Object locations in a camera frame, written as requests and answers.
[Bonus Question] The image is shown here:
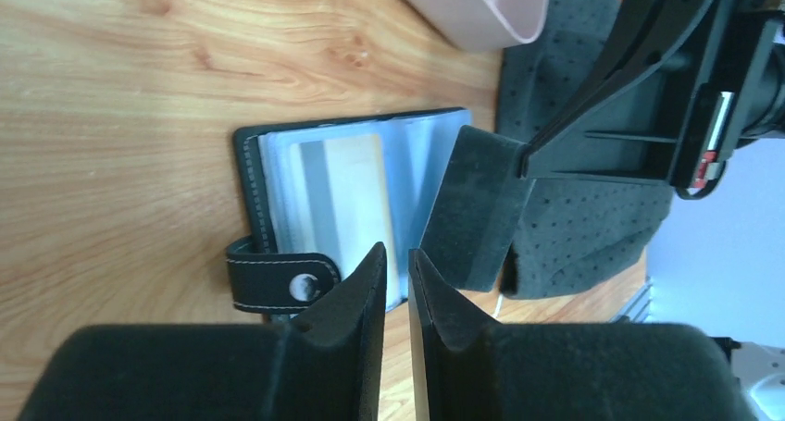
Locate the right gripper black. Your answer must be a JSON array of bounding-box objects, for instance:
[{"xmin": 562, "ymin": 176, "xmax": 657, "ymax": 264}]
[{"xmin": 521, "ymin": 0, "xmax": 784, "ymax": 200}]

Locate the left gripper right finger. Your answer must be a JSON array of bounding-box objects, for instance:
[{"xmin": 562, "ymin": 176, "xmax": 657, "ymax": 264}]
[{"xmin": 409, "ymin": 250, "xmax": 754, "ymax": 420}]

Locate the grey credit card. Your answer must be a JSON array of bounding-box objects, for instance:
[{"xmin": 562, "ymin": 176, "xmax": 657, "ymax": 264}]
[{"xmin": 286, "ymin": 133, "xmax": 394, "ymax": 279}]

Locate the pink oval tray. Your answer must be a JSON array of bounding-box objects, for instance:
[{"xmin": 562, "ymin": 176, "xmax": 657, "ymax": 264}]
[{"xmin": 406, "ymin": 0, "xmax": 549, "ymax": 52}]

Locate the dark grey dotted cloth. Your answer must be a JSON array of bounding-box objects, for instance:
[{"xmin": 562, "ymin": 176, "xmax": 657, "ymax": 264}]
[{"xmin": 495, "ymin": 0, "xmax": 676, "ymax": 301}]

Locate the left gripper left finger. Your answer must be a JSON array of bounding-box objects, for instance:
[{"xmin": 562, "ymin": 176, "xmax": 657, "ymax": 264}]
[{"xmin": 19, "ymin": 242, "xmax": 387, "ymax": 420}]

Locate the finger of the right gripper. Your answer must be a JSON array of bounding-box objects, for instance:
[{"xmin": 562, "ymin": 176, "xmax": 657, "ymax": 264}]
[{"xmin": 420, "ymin": 126, "xmax": 533, "ymax": 291}]

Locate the black leather card holder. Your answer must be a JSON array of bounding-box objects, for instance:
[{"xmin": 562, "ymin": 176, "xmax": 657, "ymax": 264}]
[{"xmin": 226, "ymin": 107, "xmax": 472, "ymax": 317}]

